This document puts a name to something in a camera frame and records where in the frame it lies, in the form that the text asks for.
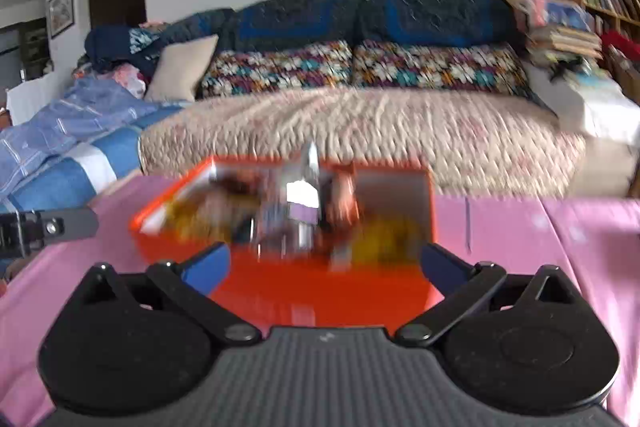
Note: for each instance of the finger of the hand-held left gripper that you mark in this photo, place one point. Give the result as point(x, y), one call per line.
point(70, 224)

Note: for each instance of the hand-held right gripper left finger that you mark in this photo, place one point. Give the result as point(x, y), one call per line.
point(207, 267)

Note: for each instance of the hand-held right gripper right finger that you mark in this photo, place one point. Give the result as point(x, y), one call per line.
point(445, 267)

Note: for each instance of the gold foil snack packet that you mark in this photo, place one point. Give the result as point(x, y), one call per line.
point(192, 217)

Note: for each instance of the yellow cake packet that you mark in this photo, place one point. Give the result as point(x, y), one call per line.
point(385, 234)

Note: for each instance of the orange cardboard box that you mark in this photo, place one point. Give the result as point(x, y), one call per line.
point(320, 292)

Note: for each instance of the orange red snack packet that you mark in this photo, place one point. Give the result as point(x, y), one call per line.
point(345, 199)

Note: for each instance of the silver green snack packet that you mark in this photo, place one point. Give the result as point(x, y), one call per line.
point(302, 192)

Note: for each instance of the blue striped blanket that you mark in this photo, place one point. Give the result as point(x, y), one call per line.
point(60, 142)

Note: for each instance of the white sheet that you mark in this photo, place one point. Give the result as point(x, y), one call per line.
point(35, 102)

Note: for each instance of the pink clothes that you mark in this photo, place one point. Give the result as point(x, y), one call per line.
point(130, 82)

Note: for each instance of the beige quilted sofa cover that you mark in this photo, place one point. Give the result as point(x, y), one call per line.
point(350, 127)

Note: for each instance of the dark wooden cabinet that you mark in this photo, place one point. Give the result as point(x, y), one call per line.
point(35, 49)

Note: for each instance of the dark navy clothes pile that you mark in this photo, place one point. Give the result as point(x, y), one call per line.
point(112, 47)

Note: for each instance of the beige pillow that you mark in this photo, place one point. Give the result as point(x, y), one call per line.
point(182, 69)

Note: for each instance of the floral crochet cushion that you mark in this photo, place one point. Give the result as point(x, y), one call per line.
point(440, 69)
point(275, 69)

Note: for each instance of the small framed picture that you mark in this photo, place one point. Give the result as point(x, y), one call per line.
point(61, 9)

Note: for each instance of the dark blue patterned cushion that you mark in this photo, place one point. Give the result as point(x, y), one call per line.
point(195, 29)
point(300, 22)
point(435, 17)

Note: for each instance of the stack of books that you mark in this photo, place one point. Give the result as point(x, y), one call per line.
point(562, 34)

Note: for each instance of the red cloth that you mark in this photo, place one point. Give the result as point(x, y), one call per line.
point(622, 47)

